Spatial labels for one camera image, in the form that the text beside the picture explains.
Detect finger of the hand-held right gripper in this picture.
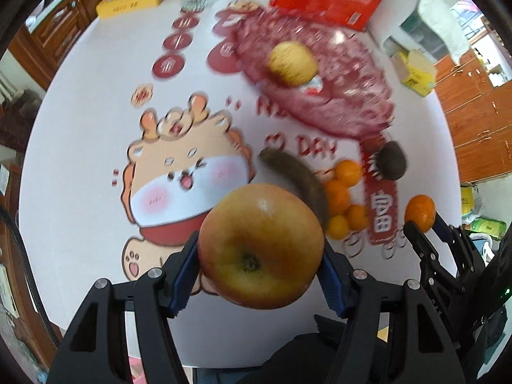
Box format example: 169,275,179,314
434,212,485,281
402,221,457,308

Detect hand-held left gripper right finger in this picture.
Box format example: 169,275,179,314
318,244,467,384

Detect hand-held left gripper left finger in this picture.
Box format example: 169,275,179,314
48,230,201,384

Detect orange mandarin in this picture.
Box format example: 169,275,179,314
334,160,364,187
404,195,436,233
345,204,369,232
323,179,350,213
326,214,350,240

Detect red-yellow apple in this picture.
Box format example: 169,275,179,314
197,184,325,310

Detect dark green avocado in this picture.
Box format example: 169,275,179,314
376,141,409,180

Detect dark overripe banana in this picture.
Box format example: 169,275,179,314
259,148,331,225

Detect red glass fruit plate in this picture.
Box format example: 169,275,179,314
230,8,395,139

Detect green package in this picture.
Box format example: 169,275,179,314
464,217,507,241

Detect yellow bag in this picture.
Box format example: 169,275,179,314
460,186,486,219

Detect wooden cabinet with doors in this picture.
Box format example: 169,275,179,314
434,46,512,185

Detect yellow tissue box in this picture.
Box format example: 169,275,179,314
390,50,437,97

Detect printed cartoon tablecloth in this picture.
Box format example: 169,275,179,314
18,0,462,369

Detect white cloth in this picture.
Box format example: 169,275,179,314
418,0,468,65

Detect yellow pear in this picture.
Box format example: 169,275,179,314
267,41,316,86

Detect white countertop appliance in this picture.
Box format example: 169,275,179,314
368,0,452,54

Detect wooden cabinet with drawers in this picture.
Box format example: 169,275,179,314
8,0,140,92

